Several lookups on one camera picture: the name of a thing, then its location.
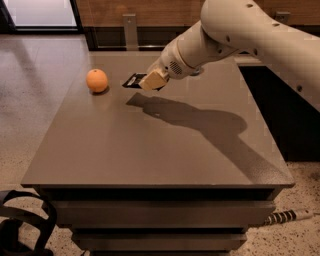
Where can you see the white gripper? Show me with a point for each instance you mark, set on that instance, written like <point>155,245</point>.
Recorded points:
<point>169,65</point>

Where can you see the black rxbar chocolate wrapper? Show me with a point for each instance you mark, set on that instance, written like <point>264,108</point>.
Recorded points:
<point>134,80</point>

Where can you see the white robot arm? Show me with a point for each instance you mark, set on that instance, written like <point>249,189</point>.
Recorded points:
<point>227,27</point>

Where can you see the blue silver energy drink can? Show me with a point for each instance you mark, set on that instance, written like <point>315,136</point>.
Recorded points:
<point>197,71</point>

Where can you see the orange fruit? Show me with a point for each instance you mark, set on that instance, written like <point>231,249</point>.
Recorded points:
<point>96,81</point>

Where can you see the grey drawer cabinet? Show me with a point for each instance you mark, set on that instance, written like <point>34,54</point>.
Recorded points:
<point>183,171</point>

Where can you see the left metal wall bracket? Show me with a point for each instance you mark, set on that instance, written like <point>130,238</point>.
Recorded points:
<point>130,31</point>

